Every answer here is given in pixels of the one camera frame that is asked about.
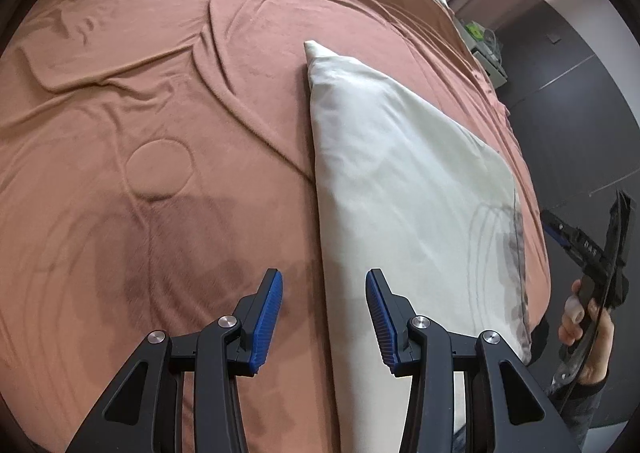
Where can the brown bed blanket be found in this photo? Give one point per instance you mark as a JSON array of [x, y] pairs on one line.
[[156, 159]]

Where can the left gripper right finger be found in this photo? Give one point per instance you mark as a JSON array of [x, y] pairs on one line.
[[505, 409]]

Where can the cream white garment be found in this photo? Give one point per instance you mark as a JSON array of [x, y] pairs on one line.
[[405, 189]]

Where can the white bedside cabinet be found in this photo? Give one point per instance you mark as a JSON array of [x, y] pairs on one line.
[[486, 49]]

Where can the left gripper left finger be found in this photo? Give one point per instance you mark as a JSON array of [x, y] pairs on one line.
[[141, 409]]

